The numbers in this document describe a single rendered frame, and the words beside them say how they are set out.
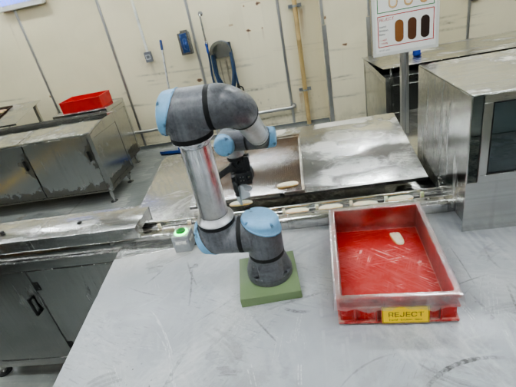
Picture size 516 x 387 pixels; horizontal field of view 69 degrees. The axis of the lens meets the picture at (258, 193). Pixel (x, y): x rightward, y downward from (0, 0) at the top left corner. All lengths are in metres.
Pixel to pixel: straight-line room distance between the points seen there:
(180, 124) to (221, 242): 0.39
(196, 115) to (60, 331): 1.61
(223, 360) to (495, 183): 1.01
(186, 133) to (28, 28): 5.22
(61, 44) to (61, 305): 4.31
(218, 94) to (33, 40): 5.26
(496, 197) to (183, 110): 1.05
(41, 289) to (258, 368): 1.31
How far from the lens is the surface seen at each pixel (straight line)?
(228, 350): 1.14
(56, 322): 2.25
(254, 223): 1.12
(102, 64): 5.70
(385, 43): 2.21
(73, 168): 4.36
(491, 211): 1.50
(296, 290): 1.21
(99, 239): 1.77
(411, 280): 1.27
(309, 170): 1.79
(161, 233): 1.67
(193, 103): 0.94
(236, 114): 0.95
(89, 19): 5.67
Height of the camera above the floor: 1.67
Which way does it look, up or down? 27 degrees down
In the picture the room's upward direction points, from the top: 12 degrees counter-clockwise
